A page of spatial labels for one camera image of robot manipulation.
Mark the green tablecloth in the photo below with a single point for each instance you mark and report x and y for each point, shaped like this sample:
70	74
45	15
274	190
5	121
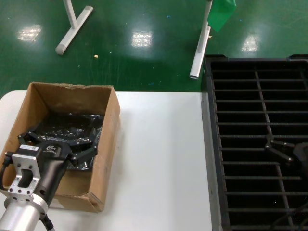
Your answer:
220	14

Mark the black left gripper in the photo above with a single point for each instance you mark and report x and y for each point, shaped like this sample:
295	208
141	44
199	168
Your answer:
54	163

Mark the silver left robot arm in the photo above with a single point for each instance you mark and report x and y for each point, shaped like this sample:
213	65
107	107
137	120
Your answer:
19	216

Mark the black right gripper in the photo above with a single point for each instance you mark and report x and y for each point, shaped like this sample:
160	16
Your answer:
302	154

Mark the white table leg with foot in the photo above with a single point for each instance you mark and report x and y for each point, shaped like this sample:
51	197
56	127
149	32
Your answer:
72	31
198	55

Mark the black slotted plastic container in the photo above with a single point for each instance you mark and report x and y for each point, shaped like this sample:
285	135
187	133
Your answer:
211	144

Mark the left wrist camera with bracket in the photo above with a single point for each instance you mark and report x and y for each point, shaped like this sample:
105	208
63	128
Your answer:
24	161

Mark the open brown cardboard box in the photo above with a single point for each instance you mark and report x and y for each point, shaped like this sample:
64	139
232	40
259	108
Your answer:
72	98

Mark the silver antistatic bag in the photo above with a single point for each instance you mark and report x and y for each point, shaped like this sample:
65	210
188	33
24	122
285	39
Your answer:
72	125

